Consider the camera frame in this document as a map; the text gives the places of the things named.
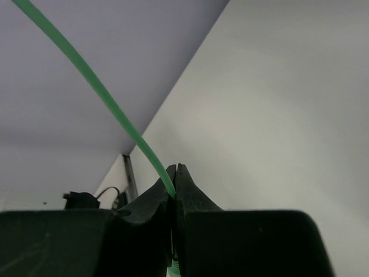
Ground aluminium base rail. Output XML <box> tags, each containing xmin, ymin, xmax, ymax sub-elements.
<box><xmin>122</xmin><ymin>155</ymin><xmax>138</xmax><ymax>203</ymax></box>

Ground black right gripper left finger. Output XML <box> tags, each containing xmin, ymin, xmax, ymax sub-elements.
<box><xmin>1</xmin><ymin>181</ymin><xmax>175</xmax><ymax>276</ymax></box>

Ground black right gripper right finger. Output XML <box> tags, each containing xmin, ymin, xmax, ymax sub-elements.
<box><xmin>175</xmin><ymin>164</ymin><xmax>334</xmax><ymax>276</ymax></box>

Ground green headphone cable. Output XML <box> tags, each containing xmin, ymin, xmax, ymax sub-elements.
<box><xmin>10</xmin><ymin>0</ymin><xmax>181</xmax><ymax>277</ymax></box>

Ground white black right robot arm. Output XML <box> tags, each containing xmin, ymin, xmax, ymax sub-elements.
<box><xmin>1</xmin><ymin>164</ymin><xmax>334</xmax><ymax>276</ymax></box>

